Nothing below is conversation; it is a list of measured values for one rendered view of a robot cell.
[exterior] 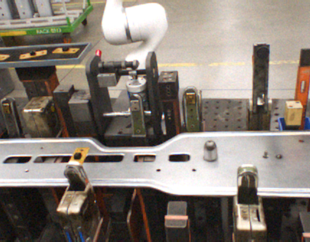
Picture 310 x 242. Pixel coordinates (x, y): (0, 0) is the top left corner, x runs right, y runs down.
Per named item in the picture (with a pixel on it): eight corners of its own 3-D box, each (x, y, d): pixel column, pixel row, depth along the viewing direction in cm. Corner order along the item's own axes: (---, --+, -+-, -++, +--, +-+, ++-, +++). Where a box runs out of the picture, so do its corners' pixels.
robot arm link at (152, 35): (126, 65, 139) (112, 6, 125) (172, 56, 138) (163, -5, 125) (127, 80, 129) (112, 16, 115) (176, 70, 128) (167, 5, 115)
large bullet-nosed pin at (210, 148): (204, 166, 84) (202, 145, 81) (204, 158, 87) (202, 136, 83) (217, 166, 84) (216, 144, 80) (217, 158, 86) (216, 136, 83)
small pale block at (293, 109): (278, 211, 106) (288, 108, 86) (276, 202, 109) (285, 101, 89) (290, 212, 105) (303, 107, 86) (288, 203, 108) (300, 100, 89)
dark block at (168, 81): (172, 192, 118) (157, 81, 95) (174, 178, 124) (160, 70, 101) (187, 192, 117) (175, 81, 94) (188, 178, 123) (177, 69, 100)
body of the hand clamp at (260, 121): (246, 204, 110) (247, 109, 91) (244, 189, 115) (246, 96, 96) (266, 205, 108) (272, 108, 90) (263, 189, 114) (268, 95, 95)
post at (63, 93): (83, 189, 125) (52, 91, 103) (87, 179, 129) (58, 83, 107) (96, 189, 124) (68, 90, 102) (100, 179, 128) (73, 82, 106)
